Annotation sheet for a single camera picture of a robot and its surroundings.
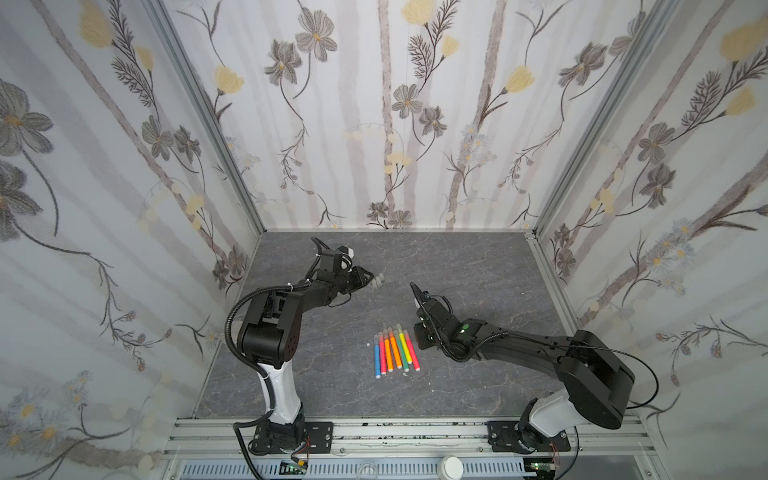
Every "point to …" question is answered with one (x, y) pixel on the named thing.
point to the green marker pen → (404, 363)
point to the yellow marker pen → (403, 340)
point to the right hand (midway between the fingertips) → (411, 321)
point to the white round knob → (450, 468)
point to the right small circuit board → (543, 467)
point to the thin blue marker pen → (377, 364)
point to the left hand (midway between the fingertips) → (367, 267)
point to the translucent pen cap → (377, 281)
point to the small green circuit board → (291, 468)
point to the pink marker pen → (383, 366)
